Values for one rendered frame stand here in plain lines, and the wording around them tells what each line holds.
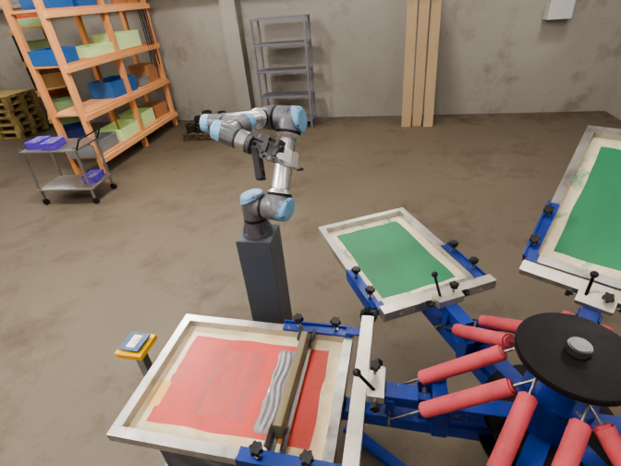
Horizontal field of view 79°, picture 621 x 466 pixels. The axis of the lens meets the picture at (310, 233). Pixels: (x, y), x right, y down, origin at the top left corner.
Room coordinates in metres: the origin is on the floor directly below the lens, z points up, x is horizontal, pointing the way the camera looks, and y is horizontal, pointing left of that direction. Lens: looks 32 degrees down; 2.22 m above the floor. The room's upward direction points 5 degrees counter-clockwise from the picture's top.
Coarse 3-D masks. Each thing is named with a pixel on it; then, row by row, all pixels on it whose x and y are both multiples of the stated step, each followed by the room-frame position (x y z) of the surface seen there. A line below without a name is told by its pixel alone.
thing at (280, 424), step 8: (304, 336) 1.07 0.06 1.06; (304, 344) 1.02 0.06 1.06; (296, 352) 0.99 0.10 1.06; (304, 352) 1.01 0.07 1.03; (296, 360) 0.95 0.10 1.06; (304, 360) 0.99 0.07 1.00; (296, 368) 0.91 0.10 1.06; (288, 376) 0.88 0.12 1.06; (296, 376) 0.88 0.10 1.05; (288, 384) 0.85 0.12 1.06; (296, 384) 0.87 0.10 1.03; (288, 392) 0.82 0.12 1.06; (296, 392) 0.86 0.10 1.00; (288, 400) 0.79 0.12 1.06; (280, 408) 0.76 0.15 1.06; (288, 408) 0.77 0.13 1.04; (280, 416) 0.73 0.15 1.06; (288, 416) 0.76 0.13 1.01; (280, 424) 0.70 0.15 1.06; (280, 432) 0.70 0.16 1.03
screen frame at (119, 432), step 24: (288, 336) 1.17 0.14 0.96; (168, 360) 1.09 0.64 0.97; (144, 384) 0.96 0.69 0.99; (336, 384) 0.88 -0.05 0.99; (336, 408) 0.79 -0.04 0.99; (120, 432) 0.77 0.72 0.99; (144, 432) 0.76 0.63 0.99; (336, 432) 0.70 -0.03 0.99; (192, 456) 0.69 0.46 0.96; (216, 456) 0.66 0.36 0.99
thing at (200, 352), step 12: (192, 348) 1.15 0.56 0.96; (204, 348) 1.15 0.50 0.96; (228, 348) 1.13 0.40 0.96; (240, 348) 1.13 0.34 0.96; (252, 348) 1.12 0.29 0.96; (264, 348) 1.12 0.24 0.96; (276, 348) 1.11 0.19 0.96; (288, 348) 1.10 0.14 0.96; (192, 360) 1.09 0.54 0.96; (204, 360) 1.08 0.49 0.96; (276, 360) 1.05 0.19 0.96; (312, 360) 1.03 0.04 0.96; (324, 360) 1.02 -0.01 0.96; (180, 372) 1.03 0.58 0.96; (192, 372) 1.02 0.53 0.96; (264, 372) 0.99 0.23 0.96; (312, 372) 0.97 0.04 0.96; (324, 372) 0.97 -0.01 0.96; (264, 384) 0.94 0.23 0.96; (312, 384) 0.92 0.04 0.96
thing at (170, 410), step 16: (176, 384) 0.97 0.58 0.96; (192, 384) 0.97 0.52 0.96; (176, 400) 0.90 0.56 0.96; (256, 400) 0.87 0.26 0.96; (304, 400) 0.85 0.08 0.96; (160, 416) 0.84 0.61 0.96; (176, 416) 0.84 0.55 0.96; (192, 416) 0.83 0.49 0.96; (208, 416) 0.82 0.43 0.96; (256, 416) 0.81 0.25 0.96; (304, 416) 0.79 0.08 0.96; (208, 432) 0.76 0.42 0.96; (224, 432) 0.76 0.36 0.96; (240, 432) 0.75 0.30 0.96; (304, 432) 0.73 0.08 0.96; (304, 448) 0.68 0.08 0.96
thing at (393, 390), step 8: (392, 384) 0.83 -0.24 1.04; (400, 384) 0.82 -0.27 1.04; (384, 392) 0.80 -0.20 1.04; (392, 392) 0.79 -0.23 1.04; (400, 392) 0.79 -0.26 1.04; (408, 392) 0.79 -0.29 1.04; (416, 392) 0.79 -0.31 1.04; (384, 400) 0.78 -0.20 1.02; (400, 400) 0.77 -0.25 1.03; (408, 400) 0.76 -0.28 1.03; (416, 400) 0.76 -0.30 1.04; (416, 408) 0.76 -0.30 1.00
